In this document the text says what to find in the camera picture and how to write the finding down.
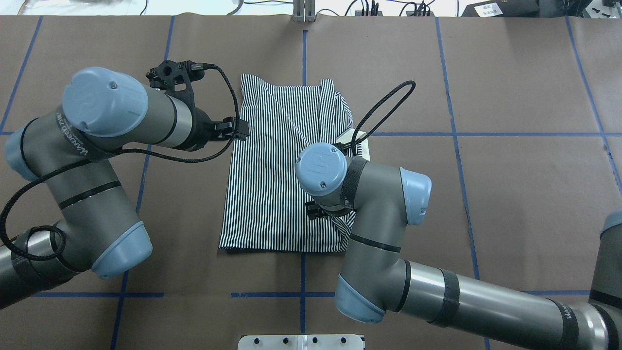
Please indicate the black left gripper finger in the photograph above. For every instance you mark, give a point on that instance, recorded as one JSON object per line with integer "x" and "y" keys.
{"x": 242, "y": 131}

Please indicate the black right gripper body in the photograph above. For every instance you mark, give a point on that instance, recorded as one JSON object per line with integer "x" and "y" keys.
{"x": 314, "y": 210}

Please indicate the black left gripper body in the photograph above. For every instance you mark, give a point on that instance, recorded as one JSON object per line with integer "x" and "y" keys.
{"x": 201, "y": 128}

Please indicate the navy white striped polo shirt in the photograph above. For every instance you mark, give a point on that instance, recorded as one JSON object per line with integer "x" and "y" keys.
{"x": 265, "y": 204}

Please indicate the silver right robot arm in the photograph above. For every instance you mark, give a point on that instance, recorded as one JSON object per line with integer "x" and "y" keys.
{"x": 514, "y": 239}

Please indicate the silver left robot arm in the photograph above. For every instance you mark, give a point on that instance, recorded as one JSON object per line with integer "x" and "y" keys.
{"x": 184, "y": 106}

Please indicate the black box with label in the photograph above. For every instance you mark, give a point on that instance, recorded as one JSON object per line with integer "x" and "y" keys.
{"x": 502, "y": 8}

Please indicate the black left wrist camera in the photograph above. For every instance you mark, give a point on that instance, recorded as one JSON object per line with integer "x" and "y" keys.
{"x": 176, "y": 78}

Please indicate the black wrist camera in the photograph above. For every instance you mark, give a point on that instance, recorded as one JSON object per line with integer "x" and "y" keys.
{"x": 347, "y": 148}
{"x": 176, "y": 78}

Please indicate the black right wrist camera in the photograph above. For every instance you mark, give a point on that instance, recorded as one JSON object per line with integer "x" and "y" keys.
{"x": 347, "y": 148}

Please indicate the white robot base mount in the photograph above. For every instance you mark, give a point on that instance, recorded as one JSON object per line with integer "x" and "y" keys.
{"x": 303, "y": 342}

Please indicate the aluminium camera post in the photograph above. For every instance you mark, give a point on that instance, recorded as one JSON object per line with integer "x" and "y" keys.
{"x": 304, "y": 11}

